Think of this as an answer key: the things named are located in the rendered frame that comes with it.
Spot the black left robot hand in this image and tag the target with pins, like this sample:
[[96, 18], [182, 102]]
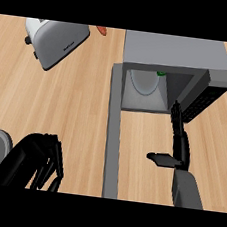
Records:
[[29, 162]]

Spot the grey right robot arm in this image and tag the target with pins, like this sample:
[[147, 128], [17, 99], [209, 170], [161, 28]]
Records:
[[187, 191]]

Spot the grey microwave door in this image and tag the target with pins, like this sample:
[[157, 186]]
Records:
[[115, 132]]

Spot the green-capped milk carton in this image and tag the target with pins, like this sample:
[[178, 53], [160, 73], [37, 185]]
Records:
[[161, 73]]

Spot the grey microwave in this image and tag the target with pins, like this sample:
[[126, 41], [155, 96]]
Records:
[[177, 76]]

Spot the white and grey toaster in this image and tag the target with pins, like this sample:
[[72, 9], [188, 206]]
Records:
[[55, 43]]

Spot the orange carrot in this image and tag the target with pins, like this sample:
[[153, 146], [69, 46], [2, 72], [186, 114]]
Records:
[[102, 30]]

